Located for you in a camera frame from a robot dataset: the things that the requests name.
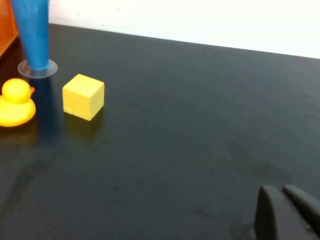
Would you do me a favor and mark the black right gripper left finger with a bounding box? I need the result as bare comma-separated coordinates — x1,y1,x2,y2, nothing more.
254,185,319,240

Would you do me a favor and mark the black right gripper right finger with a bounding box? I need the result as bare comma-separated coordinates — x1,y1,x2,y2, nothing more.
282,184,320,234

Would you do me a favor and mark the yellow rubber duck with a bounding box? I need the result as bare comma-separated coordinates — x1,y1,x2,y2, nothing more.
0,78,37,128

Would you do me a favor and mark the orange plastic cutlery holder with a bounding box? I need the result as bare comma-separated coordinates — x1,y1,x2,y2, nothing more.
0,0,20,58

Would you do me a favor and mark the yellow foam cube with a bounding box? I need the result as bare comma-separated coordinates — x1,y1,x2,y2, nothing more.
62,73,106,122

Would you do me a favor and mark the blue paper cone cup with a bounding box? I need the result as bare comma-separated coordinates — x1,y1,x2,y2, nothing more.
9,0,59,79

